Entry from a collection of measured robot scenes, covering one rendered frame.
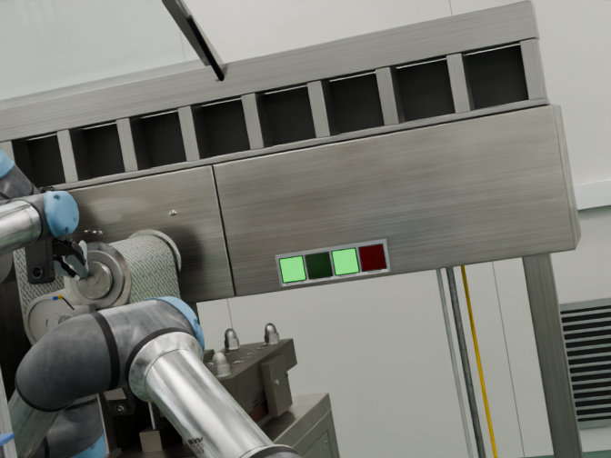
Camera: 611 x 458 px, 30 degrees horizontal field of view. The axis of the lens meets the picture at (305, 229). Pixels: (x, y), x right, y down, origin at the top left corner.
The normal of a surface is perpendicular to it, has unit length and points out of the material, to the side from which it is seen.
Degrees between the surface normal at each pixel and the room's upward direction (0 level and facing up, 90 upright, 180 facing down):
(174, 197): 90
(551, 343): 90
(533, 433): 90
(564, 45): 90
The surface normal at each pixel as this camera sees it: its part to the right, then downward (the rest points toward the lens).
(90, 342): 0.18, -0.37
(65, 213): 0.89, -0.13
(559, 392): -0.28, 0.10
